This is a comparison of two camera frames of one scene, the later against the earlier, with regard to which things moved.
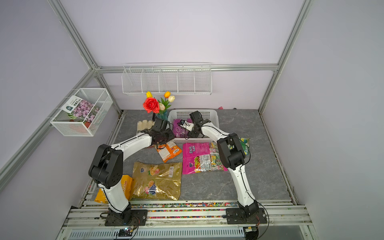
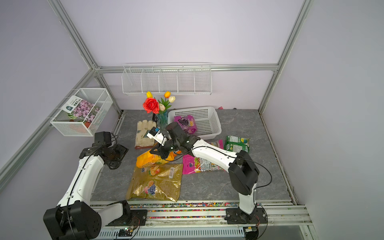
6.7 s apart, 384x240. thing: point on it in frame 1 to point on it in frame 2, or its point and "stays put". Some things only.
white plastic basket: (211, 116) stays put
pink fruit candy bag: (197, 158) stays put
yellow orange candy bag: (126, 181) to (150, 159)
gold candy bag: (156, 180) stays put
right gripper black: (193, 134) to (160, 150)
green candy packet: (245, 144) stays put
